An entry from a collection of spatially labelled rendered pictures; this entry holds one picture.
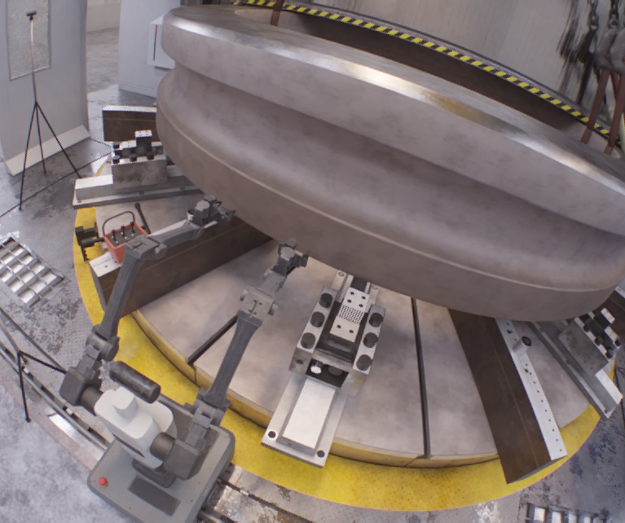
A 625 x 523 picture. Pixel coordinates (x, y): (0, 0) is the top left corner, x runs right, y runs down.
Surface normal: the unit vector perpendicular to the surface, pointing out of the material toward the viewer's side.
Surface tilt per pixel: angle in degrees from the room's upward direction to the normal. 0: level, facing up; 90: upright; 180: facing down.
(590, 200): 90
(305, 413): 0
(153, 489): 0
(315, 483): 0
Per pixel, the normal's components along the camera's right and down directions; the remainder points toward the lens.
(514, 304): -0.02, 0.66
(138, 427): 0.21, -0.73
